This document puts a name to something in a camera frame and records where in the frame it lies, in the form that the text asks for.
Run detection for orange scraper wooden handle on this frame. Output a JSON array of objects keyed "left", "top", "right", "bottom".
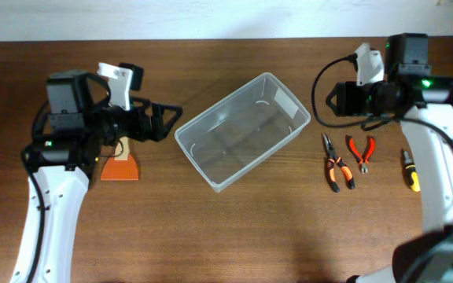
[{"left": 101, "top": 137, "right": 139, "bottom": 181}]

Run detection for clear plastic container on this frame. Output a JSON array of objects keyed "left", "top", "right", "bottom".
[{"left": 175, "top": 72, "right": 311, "bottom": 193}]

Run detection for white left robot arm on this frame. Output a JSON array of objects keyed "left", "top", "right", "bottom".
[{"left": 10, "top": 70, "right": 182, "bottom": 282}]

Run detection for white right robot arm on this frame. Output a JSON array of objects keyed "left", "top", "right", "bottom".
[{"left": 326, "top": 33, "right": 453, "bottom": 282}]

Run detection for small red cutting pliers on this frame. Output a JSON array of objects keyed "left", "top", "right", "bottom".
[{"left": 345, "top": 134, "right": 377, "bottom": 175}]

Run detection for long nose pliers orange black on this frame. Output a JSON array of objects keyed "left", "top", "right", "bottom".
[{"left": 322, "top": 133, "right": 355, "bottom": 193}]

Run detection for yellow black screwdriver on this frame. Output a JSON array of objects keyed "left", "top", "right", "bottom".
[{"left": 401, "top": 149, "right": 421, "bottom": 193}]

